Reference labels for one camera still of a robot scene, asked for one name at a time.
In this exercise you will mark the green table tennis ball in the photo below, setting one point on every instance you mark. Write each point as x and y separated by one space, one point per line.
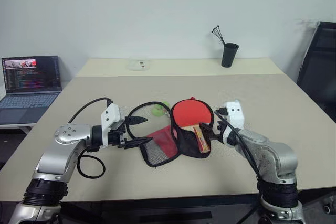
165 104
157 111

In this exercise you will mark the black mesh office chair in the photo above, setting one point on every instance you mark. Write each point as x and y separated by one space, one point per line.
317 69

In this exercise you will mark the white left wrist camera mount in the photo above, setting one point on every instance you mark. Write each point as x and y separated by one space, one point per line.
111 115

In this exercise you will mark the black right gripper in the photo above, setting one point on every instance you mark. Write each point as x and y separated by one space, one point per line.
221 127

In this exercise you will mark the red table tennis paddle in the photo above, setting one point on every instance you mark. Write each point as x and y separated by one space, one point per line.
189 112

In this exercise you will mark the black plastic cup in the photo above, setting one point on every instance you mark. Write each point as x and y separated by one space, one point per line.
229 55

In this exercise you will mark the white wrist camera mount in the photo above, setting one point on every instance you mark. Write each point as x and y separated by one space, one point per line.
234 115
111 115

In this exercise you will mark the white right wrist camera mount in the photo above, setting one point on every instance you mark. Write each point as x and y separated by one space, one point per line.
234 115

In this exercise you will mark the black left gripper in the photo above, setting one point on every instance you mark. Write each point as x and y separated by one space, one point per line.
116 137

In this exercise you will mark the small clear plastic box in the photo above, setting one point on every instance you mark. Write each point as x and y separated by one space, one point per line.
138 65

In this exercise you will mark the white side desk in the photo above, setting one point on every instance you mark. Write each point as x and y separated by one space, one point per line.
15 126

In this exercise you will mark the black red mesh paddle case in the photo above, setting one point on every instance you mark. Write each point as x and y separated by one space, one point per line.
162 150

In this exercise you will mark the open grey laptop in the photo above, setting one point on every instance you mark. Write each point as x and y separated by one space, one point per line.
31 82

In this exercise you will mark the black chair caster wheel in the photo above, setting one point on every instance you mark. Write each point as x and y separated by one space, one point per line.
327 208

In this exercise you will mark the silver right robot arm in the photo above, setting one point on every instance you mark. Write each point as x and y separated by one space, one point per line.
273 155

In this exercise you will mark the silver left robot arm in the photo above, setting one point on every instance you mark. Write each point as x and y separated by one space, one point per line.
60 150

